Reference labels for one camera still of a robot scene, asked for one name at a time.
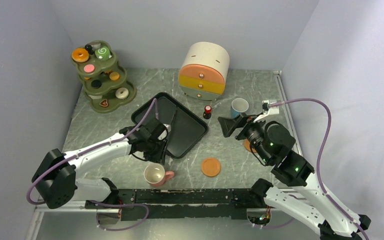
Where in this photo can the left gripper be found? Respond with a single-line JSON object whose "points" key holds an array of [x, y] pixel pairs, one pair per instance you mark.
{"points": [[160, 156]]}

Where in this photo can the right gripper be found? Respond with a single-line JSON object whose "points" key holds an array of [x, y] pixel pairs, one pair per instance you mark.
{"points": [[228, 125]]}

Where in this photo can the blue mug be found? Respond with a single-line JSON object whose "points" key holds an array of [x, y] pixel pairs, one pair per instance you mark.
{"points": [[238, 106]]}

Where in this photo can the orange round coaster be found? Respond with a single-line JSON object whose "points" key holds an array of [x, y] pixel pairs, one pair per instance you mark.
{"points": [[247, 146], [210, 167]]}

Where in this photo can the metal food tongs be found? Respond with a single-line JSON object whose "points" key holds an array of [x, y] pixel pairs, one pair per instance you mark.
{"points": [[171, 123]]}

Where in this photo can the pink mug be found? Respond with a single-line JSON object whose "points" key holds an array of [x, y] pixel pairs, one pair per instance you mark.
{"points": [[156, 175]]}

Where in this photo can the white glazed donut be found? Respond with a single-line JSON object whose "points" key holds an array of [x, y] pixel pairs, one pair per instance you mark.
{"points": [[122, 93]]}

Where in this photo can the brown heart cookie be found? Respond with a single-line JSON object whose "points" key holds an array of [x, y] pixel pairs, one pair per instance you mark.
{"points": [[104, 103]]}

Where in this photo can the tan round biscuit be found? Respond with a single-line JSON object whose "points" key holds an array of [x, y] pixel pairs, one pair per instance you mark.
{"points": [[114, 76]]}

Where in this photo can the black round cookie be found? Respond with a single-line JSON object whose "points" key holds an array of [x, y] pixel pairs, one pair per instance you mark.
{"points": [[96, 84]]}

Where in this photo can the pink round cookie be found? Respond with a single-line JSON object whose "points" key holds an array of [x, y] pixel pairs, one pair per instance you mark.
{"points": [[89, 68]]}

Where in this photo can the green swirl roll cake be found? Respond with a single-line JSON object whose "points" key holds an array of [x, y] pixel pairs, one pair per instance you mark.
{"points": [[103, 53]]}

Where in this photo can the orange glazed donut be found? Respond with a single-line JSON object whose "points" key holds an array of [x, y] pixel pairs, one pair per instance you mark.
{"points": [[80, 55]]}

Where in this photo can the brown chocolate round cookie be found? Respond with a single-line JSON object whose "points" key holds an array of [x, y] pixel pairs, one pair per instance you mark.
{"points": [[95, 43]]}

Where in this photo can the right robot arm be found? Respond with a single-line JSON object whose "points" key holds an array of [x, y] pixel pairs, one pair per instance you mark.
{"points": [[323, 213]]}

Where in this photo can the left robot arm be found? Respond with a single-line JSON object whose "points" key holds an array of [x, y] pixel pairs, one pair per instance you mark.
{"points": [[59, 178]]}

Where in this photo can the red and black stamp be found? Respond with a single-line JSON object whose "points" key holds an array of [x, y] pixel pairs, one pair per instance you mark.
{"points": [[207, 112]]}

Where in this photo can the black rectangular baking tray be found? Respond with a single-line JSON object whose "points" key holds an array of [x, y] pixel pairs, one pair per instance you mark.
{"points": [[188, 128]]}

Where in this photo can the round three-drawer mini cabinet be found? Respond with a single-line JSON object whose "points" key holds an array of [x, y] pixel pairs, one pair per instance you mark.
{"points": [[203, 74]]}

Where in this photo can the green three-tier serving stand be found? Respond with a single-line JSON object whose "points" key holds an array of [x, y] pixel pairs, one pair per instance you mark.
{"points": [[109, 87]]}

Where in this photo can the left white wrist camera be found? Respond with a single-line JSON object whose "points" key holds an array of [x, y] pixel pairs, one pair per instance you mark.
{"points": [[168, 127]]}

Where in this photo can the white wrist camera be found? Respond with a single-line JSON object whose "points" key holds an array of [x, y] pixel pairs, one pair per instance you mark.
{"points": [[267, 110], [168, 127]]}

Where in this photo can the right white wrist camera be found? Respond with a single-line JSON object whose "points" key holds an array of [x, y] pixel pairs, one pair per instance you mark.
{"points": [[267, 110]]}

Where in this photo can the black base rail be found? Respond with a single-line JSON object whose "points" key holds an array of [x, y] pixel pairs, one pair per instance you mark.
{"points": [[230, 203]]}

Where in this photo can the aluminium frame rail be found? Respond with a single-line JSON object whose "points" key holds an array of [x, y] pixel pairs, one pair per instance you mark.
{"points": [[70, 222]]}

